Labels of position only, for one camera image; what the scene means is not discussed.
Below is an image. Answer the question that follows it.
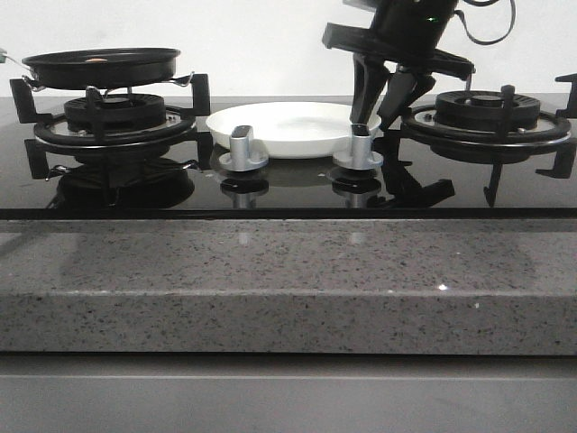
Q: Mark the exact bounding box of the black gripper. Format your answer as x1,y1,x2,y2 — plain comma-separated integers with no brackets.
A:
322,17,475,131

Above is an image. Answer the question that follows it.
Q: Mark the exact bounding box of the white plate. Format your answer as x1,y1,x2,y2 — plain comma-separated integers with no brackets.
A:
206,102,352,159

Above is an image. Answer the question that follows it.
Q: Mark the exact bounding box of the black frying pan mint handle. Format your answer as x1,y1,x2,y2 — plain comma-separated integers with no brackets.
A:
23,48,180,90

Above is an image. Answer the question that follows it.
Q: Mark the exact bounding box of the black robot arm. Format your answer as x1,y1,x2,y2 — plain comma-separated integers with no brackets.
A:
322,0,474,131

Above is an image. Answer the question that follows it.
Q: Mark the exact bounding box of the silver stove knob near gripper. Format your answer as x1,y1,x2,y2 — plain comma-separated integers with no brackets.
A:
333,124,384,170

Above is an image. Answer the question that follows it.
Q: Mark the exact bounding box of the black empty burner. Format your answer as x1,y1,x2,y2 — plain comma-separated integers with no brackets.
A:
402,86,572,159

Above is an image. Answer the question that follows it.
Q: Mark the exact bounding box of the silver stove knob near pan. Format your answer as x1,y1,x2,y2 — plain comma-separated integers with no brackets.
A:
219,125,269,172

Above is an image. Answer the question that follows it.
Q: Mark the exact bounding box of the black empty burner grate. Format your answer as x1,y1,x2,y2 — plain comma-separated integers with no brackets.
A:
374,74,576,208

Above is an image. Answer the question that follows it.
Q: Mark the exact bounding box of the black glass gas cooktop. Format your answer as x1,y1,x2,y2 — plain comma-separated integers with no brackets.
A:
1,97,576,220

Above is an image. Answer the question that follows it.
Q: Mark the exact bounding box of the black burner under pan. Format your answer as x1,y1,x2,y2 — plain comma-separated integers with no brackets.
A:
34,94,196,157

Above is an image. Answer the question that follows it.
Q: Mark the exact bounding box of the black pan support grate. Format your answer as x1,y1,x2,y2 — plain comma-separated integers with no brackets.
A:
10,72,211,180

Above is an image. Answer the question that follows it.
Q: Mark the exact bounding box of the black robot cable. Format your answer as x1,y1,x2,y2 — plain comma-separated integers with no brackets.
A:
453,0,517,46

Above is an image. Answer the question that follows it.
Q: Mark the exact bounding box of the wire pan support ring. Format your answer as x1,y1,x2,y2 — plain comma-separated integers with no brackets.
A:
21,70,196,98

